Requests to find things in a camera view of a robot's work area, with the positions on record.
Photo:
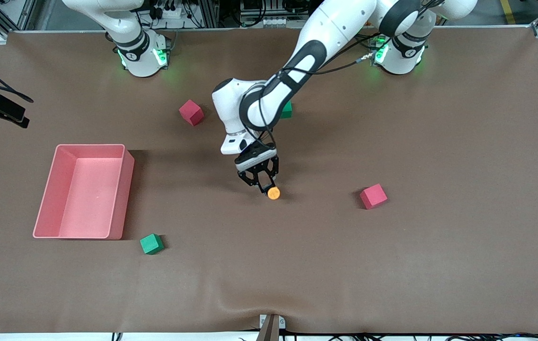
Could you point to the grey metal bracket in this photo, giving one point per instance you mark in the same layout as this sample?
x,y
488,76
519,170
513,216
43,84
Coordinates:
x,y
282,323

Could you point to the aluminium frame post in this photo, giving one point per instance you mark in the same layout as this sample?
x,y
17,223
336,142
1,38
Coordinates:
x,y
209,14

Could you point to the green foam cube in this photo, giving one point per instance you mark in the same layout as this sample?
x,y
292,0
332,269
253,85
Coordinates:
x,y
288,112
151,244

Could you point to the orange capped push button switch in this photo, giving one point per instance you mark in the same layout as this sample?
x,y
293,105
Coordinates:
x,y
274,193

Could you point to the pink plastic tray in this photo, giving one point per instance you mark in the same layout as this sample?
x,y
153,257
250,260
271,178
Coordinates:
x,y
84,208

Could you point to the pink foam cube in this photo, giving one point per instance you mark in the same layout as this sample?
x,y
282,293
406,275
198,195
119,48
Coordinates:
x,y
190,112
373,196

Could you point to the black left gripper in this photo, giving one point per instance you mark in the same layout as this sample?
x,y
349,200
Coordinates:
x,y
258,174

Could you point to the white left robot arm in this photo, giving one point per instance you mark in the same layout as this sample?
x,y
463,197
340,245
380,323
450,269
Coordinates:
x,y
330,28

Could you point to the white terminal block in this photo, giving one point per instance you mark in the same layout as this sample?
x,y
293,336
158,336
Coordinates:
x,y
259,22

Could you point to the brown table cover mat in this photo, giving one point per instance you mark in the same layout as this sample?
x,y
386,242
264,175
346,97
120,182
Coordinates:
x,y
268,265

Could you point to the white power strip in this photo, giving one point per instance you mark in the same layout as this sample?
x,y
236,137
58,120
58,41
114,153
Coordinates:
x,y
171,13

